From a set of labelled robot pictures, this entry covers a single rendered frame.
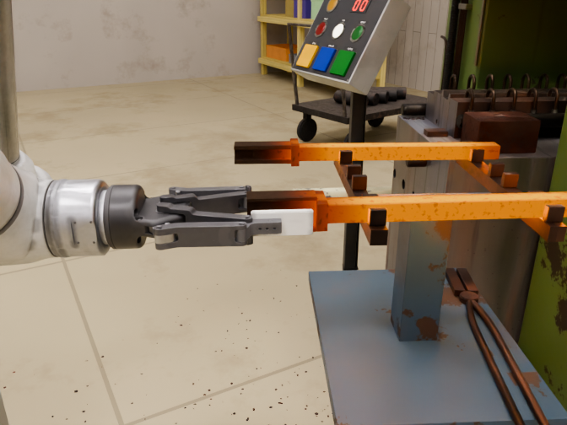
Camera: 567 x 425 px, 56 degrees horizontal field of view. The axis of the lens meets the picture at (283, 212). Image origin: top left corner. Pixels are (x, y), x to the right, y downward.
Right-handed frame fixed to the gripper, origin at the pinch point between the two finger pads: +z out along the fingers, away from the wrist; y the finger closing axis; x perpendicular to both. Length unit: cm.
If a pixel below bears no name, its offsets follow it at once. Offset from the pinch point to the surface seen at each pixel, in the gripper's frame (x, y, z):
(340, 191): -33, -94, 24
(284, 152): 0.3, -24.2, 1.8
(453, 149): 0.6, -22.4, 28.7
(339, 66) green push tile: 3, -102, 23
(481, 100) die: 2, -52, 45
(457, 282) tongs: -24.9, -24.3, 33.3
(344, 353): -26.0, -6.6, 9.6
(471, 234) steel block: -21, -36, 40
